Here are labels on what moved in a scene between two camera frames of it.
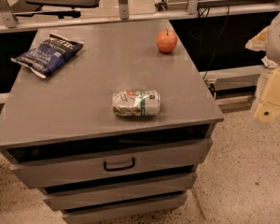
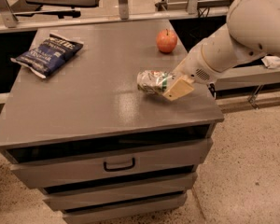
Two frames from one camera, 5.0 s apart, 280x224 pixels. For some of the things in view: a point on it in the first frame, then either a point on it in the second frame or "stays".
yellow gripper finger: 275,98 → 195,67
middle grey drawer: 141,190 stays
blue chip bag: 46,57 stays
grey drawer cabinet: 117,134 stays
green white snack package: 136,103 → 154,81
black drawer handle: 119,168 stays
